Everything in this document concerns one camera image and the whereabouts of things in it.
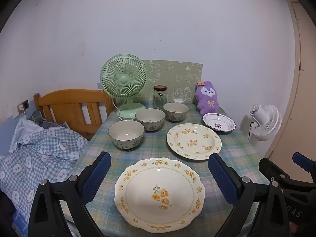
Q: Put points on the green printed board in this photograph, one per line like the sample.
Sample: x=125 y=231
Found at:
x=170 y=74

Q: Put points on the scalloped yellow flower plate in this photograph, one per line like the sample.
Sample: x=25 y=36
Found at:
x=158 y=195

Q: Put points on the small red flower plate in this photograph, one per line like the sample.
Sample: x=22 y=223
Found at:
x=218 y=123

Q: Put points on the grey plaid cloth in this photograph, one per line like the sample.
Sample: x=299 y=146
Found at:
x=37 y=117

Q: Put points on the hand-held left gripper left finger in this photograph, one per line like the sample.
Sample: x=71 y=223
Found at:
x=97 y=175

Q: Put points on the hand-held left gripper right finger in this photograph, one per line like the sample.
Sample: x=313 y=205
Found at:
x=222 y=177

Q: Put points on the glass jar with dark lid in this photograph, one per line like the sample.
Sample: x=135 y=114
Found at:
x=160 y=98

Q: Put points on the white wall socket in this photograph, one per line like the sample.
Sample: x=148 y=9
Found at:
x=21 y=107

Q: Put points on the white standing fan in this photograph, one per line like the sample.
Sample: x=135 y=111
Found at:
x=269 y=123

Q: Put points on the dark wall switch plate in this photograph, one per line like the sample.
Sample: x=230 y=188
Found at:
x=25 y=103

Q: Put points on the purple plush bunny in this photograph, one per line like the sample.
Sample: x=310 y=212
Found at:
x=207 y=101

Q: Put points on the plaid tablecloth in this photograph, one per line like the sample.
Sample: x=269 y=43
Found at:
x=153 y=144

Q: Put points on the blue checked printed blanket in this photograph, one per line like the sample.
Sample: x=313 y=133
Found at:
x=37 y=153

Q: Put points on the dark cloth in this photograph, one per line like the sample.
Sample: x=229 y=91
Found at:
x=6 y=212

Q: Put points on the blue printed bedsheet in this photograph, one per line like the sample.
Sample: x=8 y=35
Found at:
x=21 y=223

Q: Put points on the floral ceramic bowl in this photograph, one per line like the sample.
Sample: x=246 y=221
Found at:
x=175 y=111
x=150 y=118
x=126 y=134

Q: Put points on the green desk fan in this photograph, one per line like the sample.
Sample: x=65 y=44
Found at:
x=123 y=80

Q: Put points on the beige door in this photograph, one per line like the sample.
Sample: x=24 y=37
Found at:
x=306 y=79

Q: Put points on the round yellow flower plate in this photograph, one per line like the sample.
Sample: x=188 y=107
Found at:
x=192 y=140

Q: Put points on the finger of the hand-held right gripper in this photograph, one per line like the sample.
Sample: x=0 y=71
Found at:
x=272 y=169
x=303 y=163

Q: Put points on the wooden bed headboard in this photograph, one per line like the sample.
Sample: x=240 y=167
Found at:
x=66 y=98

